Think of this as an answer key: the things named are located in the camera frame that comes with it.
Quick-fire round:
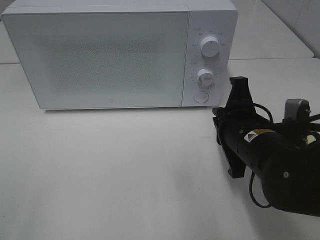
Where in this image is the upper white power knob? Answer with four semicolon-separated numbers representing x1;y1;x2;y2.
200;35;220;58

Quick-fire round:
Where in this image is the lower white timer knob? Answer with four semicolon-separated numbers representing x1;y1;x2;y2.
196;68;215;88

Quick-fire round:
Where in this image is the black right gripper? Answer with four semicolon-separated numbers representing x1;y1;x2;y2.
213;76;259;179

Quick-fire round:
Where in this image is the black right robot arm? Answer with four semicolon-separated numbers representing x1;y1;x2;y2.
212;76;320;217

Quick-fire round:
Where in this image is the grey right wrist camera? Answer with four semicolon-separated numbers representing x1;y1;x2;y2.
282;98;311;123

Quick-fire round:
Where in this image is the white microwave oven body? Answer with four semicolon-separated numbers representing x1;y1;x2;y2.
1;0;239;109

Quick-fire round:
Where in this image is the white microwave door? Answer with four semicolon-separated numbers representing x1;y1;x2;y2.
3;12;188;110

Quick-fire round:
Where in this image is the round white door-release button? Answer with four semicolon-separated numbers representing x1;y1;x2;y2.
193;91;209;104

